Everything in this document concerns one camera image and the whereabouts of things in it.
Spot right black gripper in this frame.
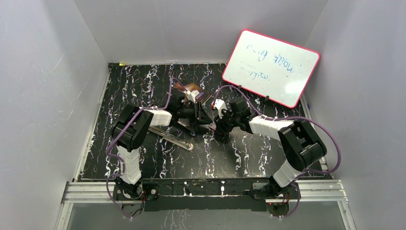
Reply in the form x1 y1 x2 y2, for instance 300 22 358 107
213 107 240 136

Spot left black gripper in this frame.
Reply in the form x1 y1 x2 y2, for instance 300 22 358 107
178 102 213 126

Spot beige stapler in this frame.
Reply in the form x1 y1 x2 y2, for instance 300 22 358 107
148 126 194 151

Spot red white staple box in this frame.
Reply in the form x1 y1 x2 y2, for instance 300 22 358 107
208 123 216 131

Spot black stapler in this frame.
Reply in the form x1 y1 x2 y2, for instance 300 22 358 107
173 118 205 138

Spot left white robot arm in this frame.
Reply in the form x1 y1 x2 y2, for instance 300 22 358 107
111 96 212 199

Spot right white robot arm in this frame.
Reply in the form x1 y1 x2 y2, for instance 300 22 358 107
212 98 327 199

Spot dark paperback book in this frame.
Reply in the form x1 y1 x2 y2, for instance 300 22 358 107
174 81 212 104

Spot pink framed whiteboard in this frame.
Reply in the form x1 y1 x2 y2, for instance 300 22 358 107
222 30 320 108

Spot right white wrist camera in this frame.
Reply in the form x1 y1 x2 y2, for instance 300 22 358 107
212 99 227 119

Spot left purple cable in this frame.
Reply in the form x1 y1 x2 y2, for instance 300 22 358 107
105 77 191 219

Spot purple cable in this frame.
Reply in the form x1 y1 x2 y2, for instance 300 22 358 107
212 85 342 219
105 77 191 219

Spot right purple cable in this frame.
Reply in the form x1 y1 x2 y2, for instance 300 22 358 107
212 85 342 219

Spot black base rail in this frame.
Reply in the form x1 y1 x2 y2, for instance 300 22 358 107
109 177 301 216

